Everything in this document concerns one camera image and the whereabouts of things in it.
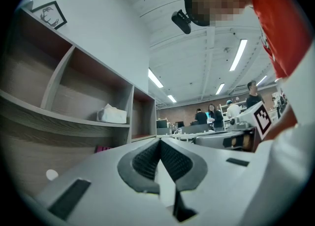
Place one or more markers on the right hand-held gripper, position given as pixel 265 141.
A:
pixel 262 119

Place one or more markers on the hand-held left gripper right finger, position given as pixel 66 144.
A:
pixel 221 183

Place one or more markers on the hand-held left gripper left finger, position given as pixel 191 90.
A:
pixel 98 171

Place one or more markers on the person's right forearm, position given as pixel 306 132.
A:
pixel 283 124

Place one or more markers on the dark desk partition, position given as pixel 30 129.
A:
pixel 194 128

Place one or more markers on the pink book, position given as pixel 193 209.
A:
pixel 103 149

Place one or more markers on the white office table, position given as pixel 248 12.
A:
pixel 182 136

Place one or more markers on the white shelving rack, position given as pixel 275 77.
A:
pixel 242 105

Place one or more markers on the ceiling light strip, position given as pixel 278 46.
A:
pixel 238 55
pixel 261 80
pixel 220 88
pixel 155 78
pixel 172 98

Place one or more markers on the white tissue box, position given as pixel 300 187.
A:
pixel 112 115

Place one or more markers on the grey wooden shelf hutch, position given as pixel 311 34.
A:
pixel 73 92

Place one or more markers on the person's red shirt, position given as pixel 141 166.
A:
pixel 278 23

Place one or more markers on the black framed antler picture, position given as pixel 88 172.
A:
pixel 50 14

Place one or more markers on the black head-mounted camera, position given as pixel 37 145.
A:
pixel 181 22

